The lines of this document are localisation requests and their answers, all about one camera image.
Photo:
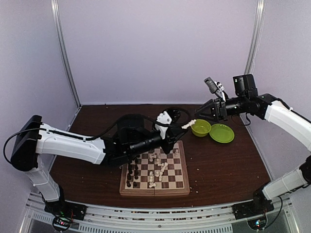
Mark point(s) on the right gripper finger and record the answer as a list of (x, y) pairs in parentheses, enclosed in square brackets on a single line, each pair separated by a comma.
[(206, 106), (204, 116)]

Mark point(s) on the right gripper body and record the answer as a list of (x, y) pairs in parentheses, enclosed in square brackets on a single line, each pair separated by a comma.
[(221, 108)]

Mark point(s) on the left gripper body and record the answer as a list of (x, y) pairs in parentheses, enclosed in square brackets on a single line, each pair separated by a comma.
[(169, 142)]

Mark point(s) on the white king chess piece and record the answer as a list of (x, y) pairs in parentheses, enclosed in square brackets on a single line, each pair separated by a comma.
[(189, 124)]

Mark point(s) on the wooden chess board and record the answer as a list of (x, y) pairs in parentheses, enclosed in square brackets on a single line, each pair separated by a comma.
[(175, 179)]

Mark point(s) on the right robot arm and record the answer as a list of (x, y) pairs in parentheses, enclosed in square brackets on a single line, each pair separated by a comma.
[(278, 117)]

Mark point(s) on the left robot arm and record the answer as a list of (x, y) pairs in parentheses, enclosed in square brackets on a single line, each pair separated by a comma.
[(128, 137)]

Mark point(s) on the white chess pieces pile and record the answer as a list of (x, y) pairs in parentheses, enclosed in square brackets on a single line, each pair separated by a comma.
[(156, 176)]

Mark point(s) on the black chess pieces row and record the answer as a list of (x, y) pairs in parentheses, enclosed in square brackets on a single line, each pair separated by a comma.
[(132, 177)]

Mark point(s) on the green plastic bowl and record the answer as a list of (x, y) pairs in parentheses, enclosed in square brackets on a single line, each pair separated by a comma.
[(201, 128)]

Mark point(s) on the green plastic plate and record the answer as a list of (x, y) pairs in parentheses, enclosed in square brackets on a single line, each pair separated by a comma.
[(221, 133)]

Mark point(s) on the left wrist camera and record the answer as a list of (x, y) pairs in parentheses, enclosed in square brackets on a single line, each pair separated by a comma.
[(167, 120)]

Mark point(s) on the right aluminium corner post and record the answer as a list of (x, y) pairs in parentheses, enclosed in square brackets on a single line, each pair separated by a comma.
[(256, 34)]

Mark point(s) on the aluminium corner post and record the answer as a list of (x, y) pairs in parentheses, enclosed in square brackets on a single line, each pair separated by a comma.
[(63, 51), (256, 34)]

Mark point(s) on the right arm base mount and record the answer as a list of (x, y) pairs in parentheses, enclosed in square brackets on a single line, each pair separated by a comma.
[(259, 205)]

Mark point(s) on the left aluminium corner post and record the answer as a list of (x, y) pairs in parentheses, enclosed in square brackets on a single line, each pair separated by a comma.
[(63, 51)]

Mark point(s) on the aluminium front rail frame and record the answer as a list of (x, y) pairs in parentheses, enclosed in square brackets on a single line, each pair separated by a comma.
[(205, 219)]

